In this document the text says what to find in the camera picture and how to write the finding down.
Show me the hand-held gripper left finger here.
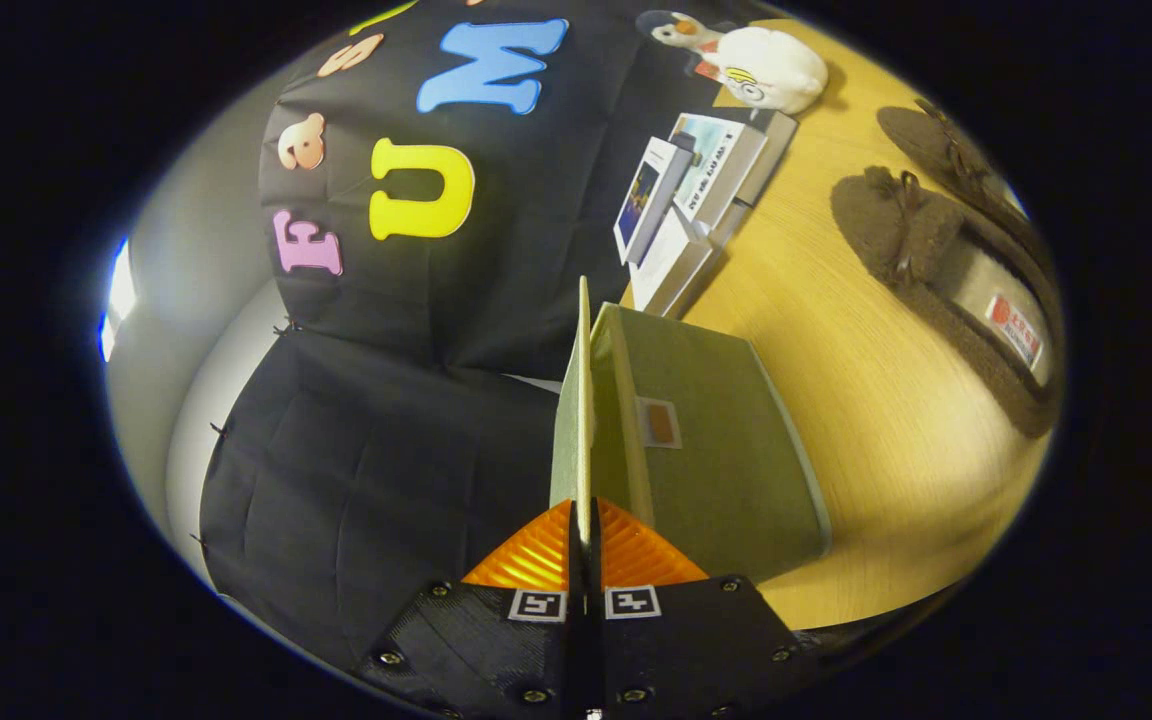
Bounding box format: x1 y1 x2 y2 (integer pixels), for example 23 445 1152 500
356 500 587 720

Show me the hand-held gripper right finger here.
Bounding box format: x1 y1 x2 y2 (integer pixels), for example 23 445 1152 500
591 497 817 720

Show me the green fabric storage box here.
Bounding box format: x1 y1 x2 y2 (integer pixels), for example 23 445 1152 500
548 277 832 586

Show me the brown fuzzy shoe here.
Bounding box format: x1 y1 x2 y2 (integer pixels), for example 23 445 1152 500
829 165 1065 439
876 97 1037 261

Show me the white book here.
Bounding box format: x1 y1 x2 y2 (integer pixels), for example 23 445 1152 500
629 205 727 319

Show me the book with dark blue cover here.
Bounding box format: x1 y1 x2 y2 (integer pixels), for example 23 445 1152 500
613 137 694 266

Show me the book with light blue cover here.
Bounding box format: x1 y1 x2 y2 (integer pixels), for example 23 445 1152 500
671 112 769 231

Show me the black book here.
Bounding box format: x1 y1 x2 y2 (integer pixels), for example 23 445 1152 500
726 108 799 251

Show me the white plush toy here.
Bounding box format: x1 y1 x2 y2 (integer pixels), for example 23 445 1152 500
711 27 830 116

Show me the penguin plush toy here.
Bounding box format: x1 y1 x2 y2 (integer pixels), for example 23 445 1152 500
636 10 737 56

